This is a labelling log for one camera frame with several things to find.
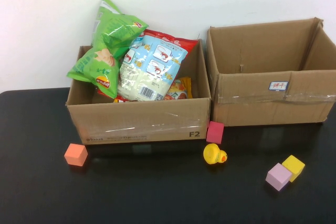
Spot pink foam cube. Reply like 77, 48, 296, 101
265, 163, 293, 192

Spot orange snack bag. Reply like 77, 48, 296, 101
164, 76, 193, 101

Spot yellow foam cube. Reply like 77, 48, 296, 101
281, 155, 306, 183

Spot orange foam cube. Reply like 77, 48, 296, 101
64, 143, 89, 167

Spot yellow rubber duck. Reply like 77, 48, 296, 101
203, 143, 228, 166

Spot white blue label sticker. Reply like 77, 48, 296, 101
268, 80, 289, 91

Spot red blue shrimp chips bag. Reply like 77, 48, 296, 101
97, 28, 200, 103

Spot cardboard box with label sticker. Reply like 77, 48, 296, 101
205, 17, 336, 127

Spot magenta foam cube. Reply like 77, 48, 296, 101
206, 121, 225, 145

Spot large green potato chips bag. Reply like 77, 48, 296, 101
66, 0, 149, 99

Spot cardboard box with F2 print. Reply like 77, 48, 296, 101
65, 39, 212, 146

